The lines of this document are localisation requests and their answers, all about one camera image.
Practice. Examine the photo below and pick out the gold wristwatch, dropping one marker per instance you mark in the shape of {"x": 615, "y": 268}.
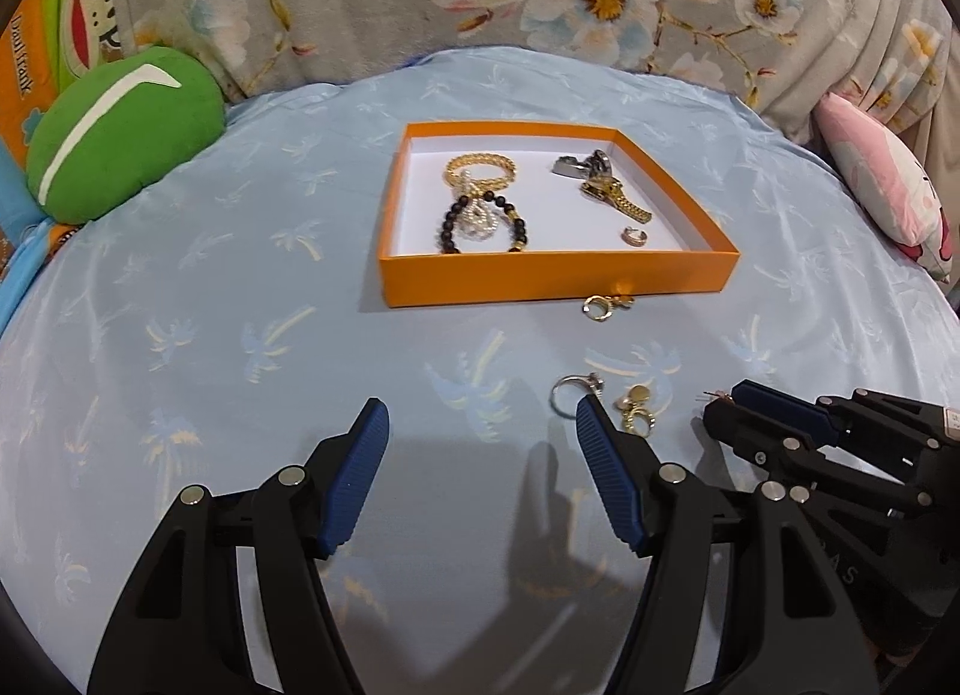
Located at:
{"x": 626, "y": 203}

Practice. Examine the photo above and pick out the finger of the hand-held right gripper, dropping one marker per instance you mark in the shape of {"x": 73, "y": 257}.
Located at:
{"x": 787, "y": 410}
{"x": 750, "y": 436}

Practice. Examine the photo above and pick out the gold woven bangle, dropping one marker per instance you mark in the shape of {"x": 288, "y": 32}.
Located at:
{"x": 487, "y": 161}

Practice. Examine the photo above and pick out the striped gold hoop earring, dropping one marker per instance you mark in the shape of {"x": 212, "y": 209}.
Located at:
{"x": 634, "y": 237}

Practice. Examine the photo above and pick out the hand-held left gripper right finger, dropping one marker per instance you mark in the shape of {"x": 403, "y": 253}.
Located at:
{"x": 611, "y": 485}

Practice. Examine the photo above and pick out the colourful cartoon blanket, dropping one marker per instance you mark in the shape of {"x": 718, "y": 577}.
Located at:
{"x": 30, "y": 42}

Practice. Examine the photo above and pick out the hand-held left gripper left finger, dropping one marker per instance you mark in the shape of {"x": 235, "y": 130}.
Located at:
{"x": 352, "y": 485}

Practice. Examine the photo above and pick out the pink white pillow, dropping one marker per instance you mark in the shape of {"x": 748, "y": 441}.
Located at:
{"x": 877, "y": 170}

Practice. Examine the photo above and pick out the orange shallow box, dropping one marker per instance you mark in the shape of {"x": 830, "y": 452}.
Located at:
{"x": 525, "y": 279}

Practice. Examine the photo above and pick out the gold clasp earring pair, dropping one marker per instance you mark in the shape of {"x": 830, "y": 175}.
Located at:
{"x": 598, "y": 309}

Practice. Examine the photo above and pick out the gold double hoop earring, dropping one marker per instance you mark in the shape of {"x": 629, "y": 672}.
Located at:
{"x": 639, "y": 399}

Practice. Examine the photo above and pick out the green plush pillow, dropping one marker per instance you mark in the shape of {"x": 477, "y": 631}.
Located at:
{"x": 127, "y": 140}

